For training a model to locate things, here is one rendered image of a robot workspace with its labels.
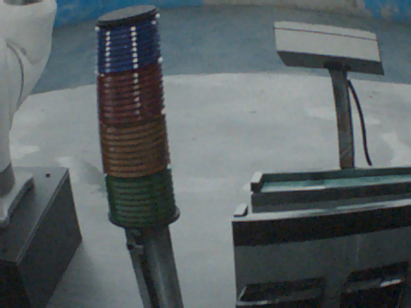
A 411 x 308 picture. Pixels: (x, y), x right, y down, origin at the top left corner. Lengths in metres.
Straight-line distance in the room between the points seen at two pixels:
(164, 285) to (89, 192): 0.71
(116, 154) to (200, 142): 0.91
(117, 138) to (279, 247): 0.35
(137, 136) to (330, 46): 0.53
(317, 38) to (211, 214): 0.33
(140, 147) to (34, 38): 0.56
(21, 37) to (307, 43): 0.42
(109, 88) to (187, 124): 1.02
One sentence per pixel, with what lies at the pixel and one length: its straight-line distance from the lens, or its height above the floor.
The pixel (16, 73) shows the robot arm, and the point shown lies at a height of 1.08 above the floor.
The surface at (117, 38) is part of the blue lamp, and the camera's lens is 0.90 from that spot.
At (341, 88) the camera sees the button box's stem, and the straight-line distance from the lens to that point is 1.43.
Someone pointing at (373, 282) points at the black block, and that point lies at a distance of 1.14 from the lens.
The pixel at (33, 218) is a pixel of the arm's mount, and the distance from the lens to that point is 1.32.
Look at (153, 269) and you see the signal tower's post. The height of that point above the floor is 0.98.
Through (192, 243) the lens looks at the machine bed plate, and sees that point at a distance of 1.48.
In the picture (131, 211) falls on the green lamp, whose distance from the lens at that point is 0.94.
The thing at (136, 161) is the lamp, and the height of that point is 1.09.
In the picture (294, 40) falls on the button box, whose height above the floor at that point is 1.06.
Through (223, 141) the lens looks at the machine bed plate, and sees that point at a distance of 1.83.
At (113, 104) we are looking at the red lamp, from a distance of 0.91.
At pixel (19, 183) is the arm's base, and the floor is 0.93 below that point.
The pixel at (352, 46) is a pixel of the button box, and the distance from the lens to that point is 1.40.
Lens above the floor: 1.40
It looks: 20 degrees down
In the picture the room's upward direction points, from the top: 6 degrees counter-clockwise
